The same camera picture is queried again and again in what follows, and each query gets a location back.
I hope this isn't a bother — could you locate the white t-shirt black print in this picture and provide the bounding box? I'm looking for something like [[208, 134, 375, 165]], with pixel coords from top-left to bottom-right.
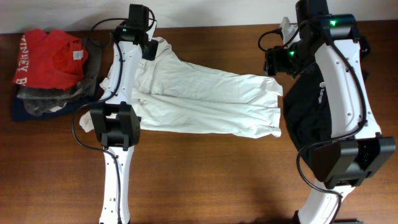
[[78, 36, 284, 139]]

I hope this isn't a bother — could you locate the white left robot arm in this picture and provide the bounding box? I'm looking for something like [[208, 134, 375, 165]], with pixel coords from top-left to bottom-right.
[[90, 25, 159, 224]]

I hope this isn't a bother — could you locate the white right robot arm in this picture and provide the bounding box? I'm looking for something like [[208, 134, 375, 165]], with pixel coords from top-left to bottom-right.
[[264, 12, 396, 223]]

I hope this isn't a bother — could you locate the red folded t-shirt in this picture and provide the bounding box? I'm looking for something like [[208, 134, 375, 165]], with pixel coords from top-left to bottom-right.
[[12, 29, 89, 90]]

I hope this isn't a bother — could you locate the grey camouflage folded garment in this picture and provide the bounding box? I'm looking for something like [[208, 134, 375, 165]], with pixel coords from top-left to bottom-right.
[[16, 39, 102, 116]]

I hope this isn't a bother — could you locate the navy folded garment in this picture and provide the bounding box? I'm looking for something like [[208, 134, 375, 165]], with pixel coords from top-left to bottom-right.
[[11, 85, 99, 121]]

